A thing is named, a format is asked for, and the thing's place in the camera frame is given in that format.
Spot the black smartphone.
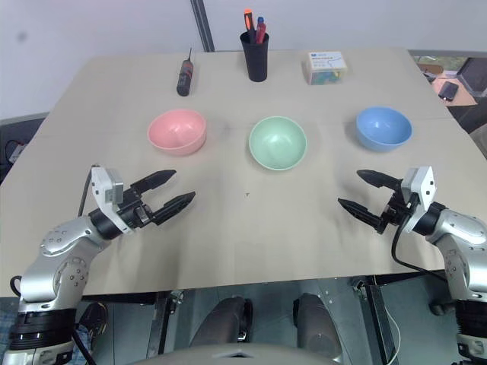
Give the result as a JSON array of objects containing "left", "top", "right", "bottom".
[{"left": 438, "top": 81, "right": 460, "bottom": 102}]

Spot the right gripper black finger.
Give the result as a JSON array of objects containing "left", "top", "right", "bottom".
[
  {"left": 337, "top": 197, "right": 382, "bottom": 229},
  {"left": 356, "top": 169, "right": 404, "bottom": 190}
]

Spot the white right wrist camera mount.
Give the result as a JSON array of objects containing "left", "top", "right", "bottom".
[{"left": 400, "top": 165, "right": 439, "bottom": 235}]

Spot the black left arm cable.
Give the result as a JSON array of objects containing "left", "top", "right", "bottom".
[{"left": 78, "top": 163, "right": 100, "bottom": 218}]

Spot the black and red screwdriver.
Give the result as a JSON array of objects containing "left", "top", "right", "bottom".
[{"left": 176, "top": 47, "right": 196, "bottom": 97}]

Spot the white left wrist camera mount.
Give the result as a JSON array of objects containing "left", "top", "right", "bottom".
[{"left": 90, "top": 165, "right": 127, "bottom": 233}]

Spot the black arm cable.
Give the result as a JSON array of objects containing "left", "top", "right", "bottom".
[
  {"left": 78, "top": 163, "right": 100, "bottom": 218},
  {"left": 390, "top": 222, "right": 450, "bottom": 283}
]

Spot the black metal table leg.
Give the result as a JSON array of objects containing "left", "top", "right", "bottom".
[
  {"left": 150, "top": 290, "right": 184, "bottom": 357},
  {"left": 363, "top": 283, "right": 401, "bottom": 365}
]

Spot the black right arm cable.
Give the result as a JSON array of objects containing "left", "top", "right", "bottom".
[{"left": 390, "top": 222, "right": 450, "bottom": 283}]

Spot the grey robot torso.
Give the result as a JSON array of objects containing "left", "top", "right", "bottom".
[{"left": 132, "top": 344, "right": 343, "bottom": 365}]

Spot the thin white cable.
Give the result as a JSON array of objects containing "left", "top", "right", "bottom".
[{"left": 374, "top": 300, "right": 401, "bottom": 362}]

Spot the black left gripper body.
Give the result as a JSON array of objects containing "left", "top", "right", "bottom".
[{"left": 117, "top": 184, "right": 161, "bottom": 231}]

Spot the dark rounded robot leg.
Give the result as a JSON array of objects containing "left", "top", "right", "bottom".
[
  {"left": 189, "top": 296, "right": 254, "bottom": 349},
  {"left": 292, "top": 292, "right": 343, "bottom": 360}
]

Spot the pink bowl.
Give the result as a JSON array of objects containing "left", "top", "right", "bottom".
[{"left": 147, "top": 109, "right": 208, "bottom": 157}]

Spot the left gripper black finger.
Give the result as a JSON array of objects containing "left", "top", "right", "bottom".
[
  {"left": 131, "top": 169, "right": 177, "bottom": 194},
  {"left": 151, "top": 191, "right": 197, "bottom": 226}
]

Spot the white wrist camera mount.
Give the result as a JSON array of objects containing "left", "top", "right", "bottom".
[
  {"left": 400, "top": 165, "right": 439, "bottom": 235},
  {"left": 90, "top": 165, "right": 127, "bottom": 233}
]

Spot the black pen cup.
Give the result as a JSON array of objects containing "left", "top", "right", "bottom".
[{"left": 240, "top": 30, "right": 271, "bottom": 82}]

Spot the wooden desk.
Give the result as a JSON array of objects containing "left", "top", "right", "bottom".
[{"left": 412, "top": 55, "right": 487, "bottom": 108}]

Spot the dark monitor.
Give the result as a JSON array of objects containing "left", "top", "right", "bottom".
[{"left": 457, "top": 56, "right": 487, "bottom": 98}]

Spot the clear plastic box with label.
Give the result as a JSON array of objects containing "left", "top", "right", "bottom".
[{"left": 302, "top": 50, "right": 349, "bottom": 86}]

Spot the green bowl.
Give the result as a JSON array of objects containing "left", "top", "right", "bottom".
[{"left": 248, "top": 116, "right": 308, "bottom": 171}]

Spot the grey metal pole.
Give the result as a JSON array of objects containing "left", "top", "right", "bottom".
[{"left": 191, "top": 0, "right": 216, "bottom": 53}]

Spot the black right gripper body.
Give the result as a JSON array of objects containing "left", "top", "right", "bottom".
[{"left": 374, "top": 186, "right": 415, "bottom": 234}]

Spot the blue bowl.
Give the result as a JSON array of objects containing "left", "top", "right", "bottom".
[{"left": 355, "top": 106, "right": 413, "bottom": 153}]

